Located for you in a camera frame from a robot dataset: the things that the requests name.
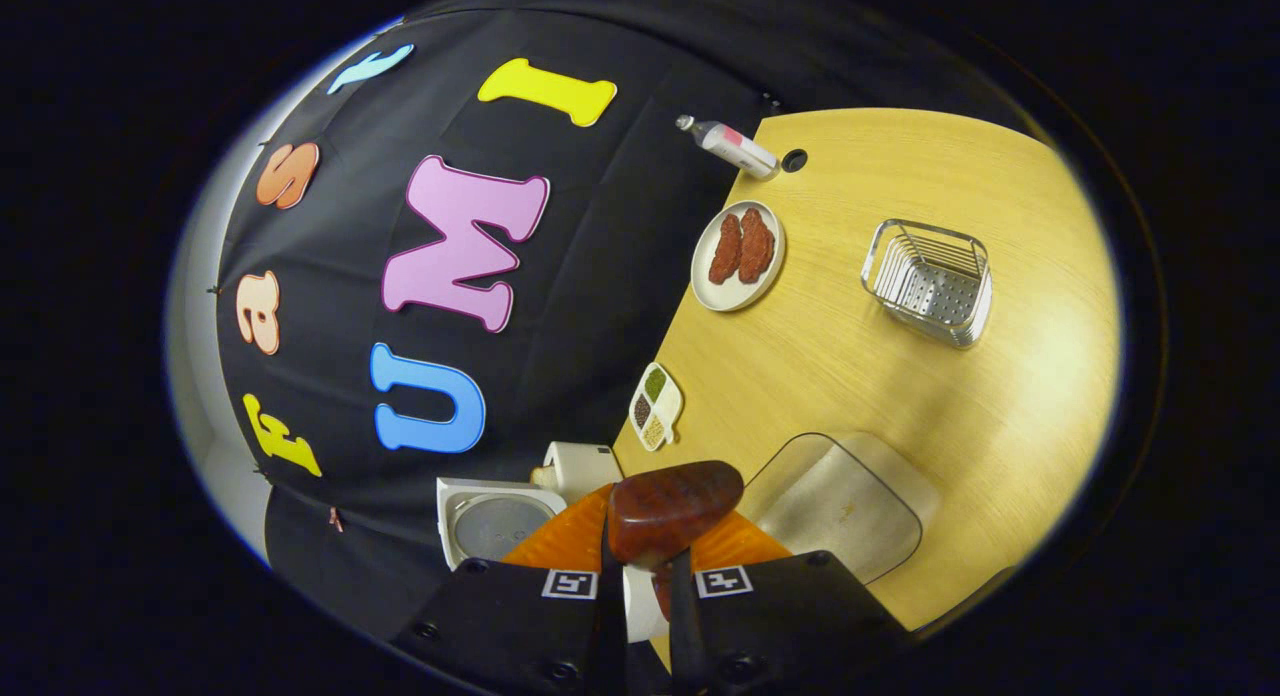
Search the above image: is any white toaster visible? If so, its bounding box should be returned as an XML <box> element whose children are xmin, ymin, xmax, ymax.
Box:
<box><xmin>530</xmin><ymin>441</ymin><xmax>624</xmax><ymax>504</ymax></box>

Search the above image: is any white rice cooker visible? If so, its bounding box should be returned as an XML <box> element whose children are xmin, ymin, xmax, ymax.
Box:
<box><xmin>437</xmin><ymin>476</ymin><xmax>669</xmax><ymax>645</ymax></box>

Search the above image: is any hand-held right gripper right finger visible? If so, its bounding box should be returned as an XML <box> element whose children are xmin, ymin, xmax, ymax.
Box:
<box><xmin>665</xmin><ymin>511</ymin><xmax>916</xmax><ymax>696</ymax></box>

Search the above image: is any red meat slice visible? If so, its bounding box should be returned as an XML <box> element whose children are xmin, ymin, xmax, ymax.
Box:
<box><xmin>708</xmin><ymin>213</ymin><xmax>744</xmax><ymax>285</ymax></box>
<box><xmin>737</xmin><ymin>207</ymin><xmax>777</xmax><ymax>284</ymax></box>

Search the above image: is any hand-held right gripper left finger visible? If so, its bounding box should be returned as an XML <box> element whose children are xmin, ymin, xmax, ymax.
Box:
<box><xmin>390</xmin><ymin>481</ymin><xmax>629</xmax><ymax>696</ymax></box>

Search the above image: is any metal wire chopstick holder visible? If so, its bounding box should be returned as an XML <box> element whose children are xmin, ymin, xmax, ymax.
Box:
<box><xmin>861</xmin><ymin>218</ymin><xmax>993</xmax><ymax>349</ymax></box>

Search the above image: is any white divided bean dish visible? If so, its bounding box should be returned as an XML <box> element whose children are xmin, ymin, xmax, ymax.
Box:
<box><xmin>628</xmin><ymin>362</ymin><xmax>684</xmax><ymax>452</ymax></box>

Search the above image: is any clear tray of white rice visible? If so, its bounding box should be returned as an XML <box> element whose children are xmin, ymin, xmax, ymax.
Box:
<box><xmin>735</xmin><ymin>432</ymin><xmax>941</xmax><ymax>587</ymax></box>

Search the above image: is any white round plate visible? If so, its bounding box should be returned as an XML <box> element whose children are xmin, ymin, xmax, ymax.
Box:
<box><xmin>690</xmin><ymin>200</ymin><xmax>787</xmax><ymax>313</ymax></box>

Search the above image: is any clear bottle with pink label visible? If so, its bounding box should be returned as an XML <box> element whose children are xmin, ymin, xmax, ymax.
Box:
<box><xmin>675</xmin><ymin>114</ymin><xmax>781</xmax><ymax>182</ymax></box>

